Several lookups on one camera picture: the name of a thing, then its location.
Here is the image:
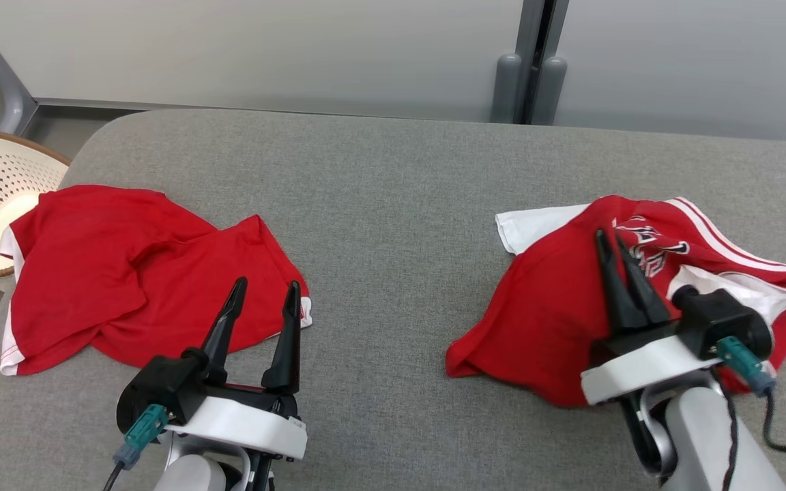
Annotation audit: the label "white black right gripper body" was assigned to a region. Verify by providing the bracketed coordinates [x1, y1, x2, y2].
[581, 321, 723, 407]

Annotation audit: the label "red white-striped Bulls shorts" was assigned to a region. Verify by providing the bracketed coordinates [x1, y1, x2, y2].
[0, 184, 313, 377]

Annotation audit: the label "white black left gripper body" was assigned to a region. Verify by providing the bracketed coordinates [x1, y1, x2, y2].
[164, 382, 309, 461]

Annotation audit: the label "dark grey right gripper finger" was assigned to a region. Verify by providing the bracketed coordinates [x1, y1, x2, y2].
[615, 234, 672, 327]
[594, 228, 647, 333]

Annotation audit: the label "grey partition base rail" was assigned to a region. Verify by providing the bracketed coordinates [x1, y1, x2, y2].
[35, 98, 496, 123]

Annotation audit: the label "thin twisted black cable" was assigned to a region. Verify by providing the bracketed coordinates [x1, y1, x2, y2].
[712, 372, 740, 491]

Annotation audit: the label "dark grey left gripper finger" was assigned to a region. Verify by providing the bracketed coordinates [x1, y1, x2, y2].
[201, 276, 248, 386]
[261, 280, 302, 396]

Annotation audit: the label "teal camera connector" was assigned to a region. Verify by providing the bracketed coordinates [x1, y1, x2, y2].
[716, 336, 777, 398]
[113, 404, 170, 470]

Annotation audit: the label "teal left camera connector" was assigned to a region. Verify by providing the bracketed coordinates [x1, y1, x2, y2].
[113, 404, 170, 470]

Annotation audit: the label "teal right camera connector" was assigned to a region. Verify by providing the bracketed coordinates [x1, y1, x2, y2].
[716, 336, 777, 398]

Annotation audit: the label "grey partition post with feet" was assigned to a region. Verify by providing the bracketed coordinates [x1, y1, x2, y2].
[491, 0, 569, 125]

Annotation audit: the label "red Bulls shirt white sleeves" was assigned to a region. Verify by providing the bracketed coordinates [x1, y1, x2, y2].
[446, 195, 786, 408]

